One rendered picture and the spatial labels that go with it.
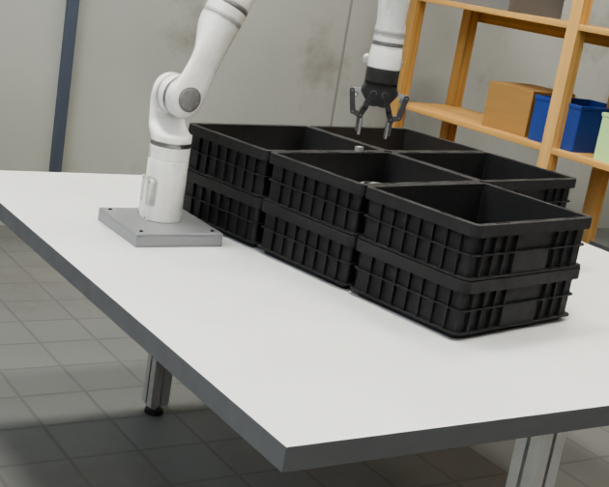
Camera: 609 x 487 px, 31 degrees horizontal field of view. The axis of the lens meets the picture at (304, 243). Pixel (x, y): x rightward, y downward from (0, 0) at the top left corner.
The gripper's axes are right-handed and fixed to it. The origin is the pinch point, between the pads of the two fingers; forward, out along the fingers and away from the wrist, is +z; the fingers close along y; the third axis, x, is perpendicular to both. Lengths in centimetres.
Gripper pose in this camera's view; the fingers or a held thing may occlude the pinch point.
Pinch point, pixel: (372, 129)
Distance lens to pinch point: 248.8
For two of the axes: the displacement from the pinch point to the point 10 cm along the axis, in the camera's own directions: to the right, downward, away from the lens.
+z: -1.5, 9.6, 2.5
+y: 9.9, 1.5, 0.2
